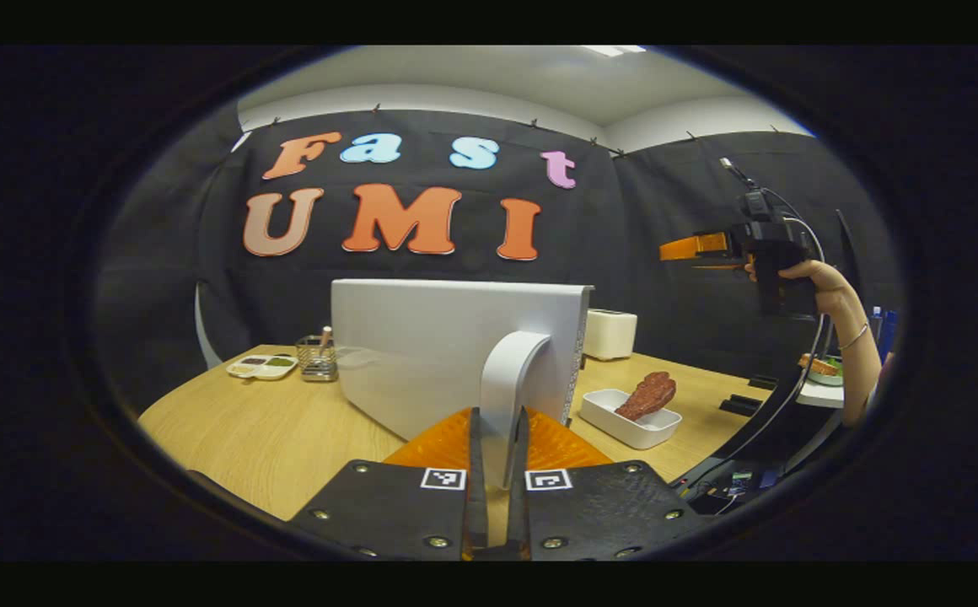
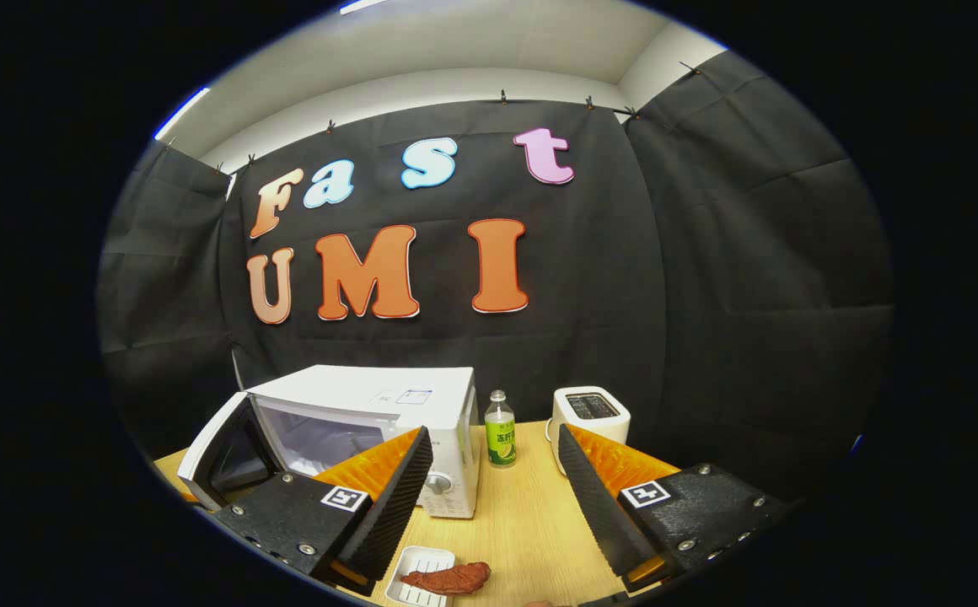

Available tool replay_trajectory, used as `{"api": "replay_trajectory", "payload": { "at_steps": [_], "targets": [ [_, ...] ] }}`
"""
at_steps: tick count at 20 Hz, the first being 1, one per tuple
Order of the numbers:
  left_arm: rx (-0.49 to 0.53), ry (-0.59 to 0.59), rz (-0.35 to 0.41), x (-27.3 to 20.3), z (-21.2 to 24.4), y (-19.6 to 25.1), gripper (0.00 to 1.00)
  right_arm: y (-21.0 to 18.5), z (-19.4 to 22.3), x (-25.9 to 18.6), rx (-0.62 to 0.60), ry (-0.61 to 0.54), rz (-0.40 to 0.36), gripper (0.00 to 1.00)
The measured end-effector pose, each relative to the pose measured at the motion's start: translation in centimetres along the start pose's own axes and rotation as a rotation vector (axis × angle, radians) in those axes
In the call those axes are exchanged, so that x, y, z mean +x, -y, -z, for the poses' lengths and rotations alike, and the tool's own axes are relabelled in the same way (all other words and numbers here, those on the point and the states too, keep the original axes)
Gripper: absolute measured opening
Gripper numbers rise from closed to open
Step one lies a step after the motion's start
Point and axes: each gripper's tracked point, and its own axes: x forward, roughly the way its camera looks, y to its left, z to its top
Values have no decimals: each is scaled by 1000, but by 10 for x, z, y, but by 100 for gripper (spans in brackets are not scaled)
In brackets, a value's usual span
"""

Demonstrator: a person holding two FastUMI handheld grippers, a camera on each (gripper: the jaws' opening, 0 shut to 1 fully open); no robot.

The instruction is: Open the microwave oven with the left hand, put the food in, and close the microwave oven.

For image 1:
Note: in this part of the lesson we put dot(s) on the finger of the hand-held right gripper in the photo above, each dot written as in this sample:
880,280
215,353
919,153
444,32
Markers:
695,246

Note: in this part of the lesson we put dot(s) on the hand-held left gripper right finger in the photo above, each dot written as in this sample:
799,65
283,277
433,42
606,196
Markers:
519,506

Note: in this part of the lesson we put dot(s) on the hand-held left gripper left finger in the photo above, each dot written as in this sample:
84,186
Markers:
475,489

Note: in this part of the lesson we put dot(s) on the white rectangular dish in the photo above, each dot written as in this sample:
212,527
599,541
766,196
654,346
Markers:
599,409

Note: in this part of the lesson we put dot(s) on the white microwave oven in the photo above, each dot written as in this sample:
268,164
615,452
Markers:
421,354

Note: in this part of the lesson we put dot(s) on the reddish brown meat piece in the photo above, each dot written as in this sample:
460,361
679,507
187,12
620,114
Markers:
649,394

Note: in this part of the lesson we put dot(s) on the bowl of mixed food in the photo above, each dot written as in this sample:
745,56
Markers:
822,369

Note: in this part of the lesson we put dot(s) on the white toaster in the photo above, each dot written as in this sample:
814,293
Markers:
611,335

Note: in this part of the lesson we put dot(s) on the small black block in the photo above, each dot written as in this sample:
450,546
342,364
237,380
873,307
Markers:
740,405
764,382

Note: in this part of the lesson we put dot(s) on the white side table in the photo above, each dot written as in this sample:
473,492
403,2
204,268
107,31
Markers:
822,394

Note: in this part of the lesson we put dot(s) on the metal mesh utensil holder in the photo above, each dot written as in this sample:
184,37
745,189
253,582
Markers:
316,364

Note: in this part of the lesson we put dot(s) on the ceiling light panel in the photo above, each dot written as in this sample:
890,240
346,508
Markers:
614,51

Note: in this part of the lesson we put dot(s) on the white divided seasoning tray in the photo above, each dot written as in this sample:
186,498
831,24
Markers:
261,367

